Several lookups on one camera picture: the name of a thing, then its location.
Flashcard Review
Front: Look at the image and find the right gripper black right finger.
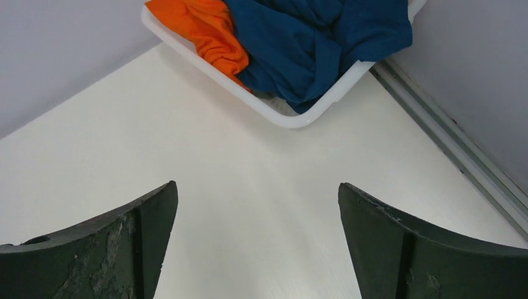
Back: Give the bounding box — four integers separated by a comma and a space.
338, 183, 527, 298

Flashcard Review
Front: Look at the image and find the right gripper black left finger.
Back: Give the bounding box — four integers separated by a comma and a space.
1, 181, 178, 298

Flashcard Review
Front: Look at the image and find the white plastic laundry bin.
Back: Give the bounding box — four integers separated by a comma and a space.
141, 1, 424, 128

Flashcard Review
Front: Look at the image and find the blue t shirt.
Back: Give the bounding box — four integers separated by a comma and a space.
227, 0, 413, 114

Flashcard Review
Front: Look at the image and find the orange t shirt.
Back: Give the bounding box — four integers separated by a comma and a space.
145, 0, 250, 89

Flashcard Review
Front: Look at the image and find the aluminium frame rail right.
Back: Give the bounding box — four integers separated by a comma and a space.
370, 59, 527, 239

